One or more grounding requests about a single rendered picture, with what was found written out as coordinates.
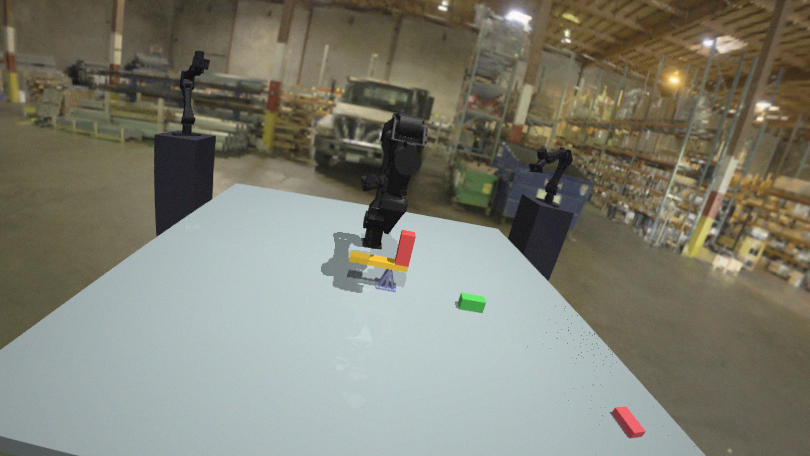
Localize green rectangular block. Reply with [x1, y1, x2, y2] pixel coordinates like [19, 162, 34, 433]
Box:
[458, 293, 486, 313]

